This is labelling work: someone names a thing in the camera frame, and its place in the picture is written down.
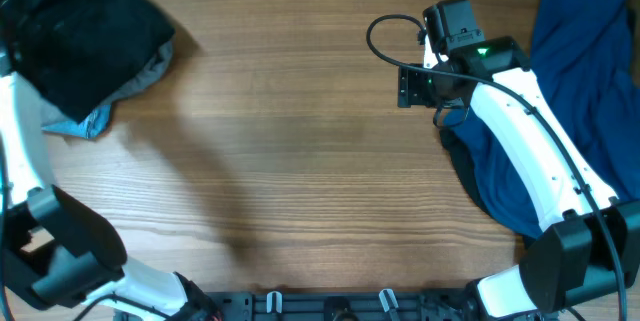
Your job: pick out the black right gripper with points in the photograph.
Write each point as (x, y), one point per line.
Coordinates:
(410, 86)

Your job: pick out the black shorts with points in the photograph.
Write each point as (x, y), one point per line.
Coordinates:
(77, 53)

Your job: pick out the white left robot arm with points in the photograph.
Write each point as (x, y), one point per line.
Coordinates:
(55, 251)

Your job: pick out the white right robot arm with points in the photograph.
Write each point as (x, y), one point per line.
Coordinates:
(587, 248)

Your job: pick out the black garment under shirt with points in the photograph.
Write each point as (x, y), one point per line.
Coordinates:
(463, 165)

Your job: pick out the blue shirt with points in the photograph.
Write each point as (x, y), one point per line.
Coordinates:
(582, 56)

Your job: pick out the folded light blue jeans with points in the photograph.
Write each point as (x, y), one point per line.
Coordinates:
(90, 128)

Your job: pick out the folded grey shorts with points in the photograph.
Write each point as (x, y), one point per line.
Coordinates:
(153, 70)

